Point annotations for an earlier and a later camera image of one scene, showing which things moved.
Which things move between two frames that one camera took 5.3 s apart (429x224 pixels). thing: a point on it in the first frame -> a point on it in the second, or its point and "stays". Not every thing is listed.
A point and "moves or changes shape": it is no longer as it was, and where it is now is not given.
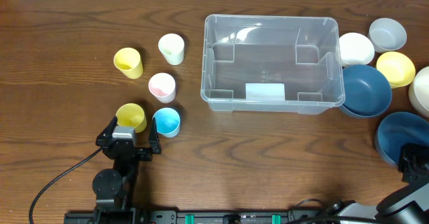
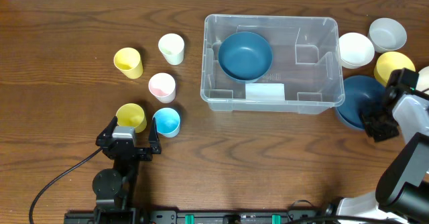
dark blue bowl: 367,92 moves or changes shape
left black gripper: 131,151 stays
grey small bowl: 387,35 stays
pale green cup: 171,47 stays
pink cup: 163,86 stays
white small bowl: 356,49 stays
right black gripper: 412,160 -> 380,126
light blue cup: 167,122 stays
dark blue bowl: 395,129 moves or changes shape
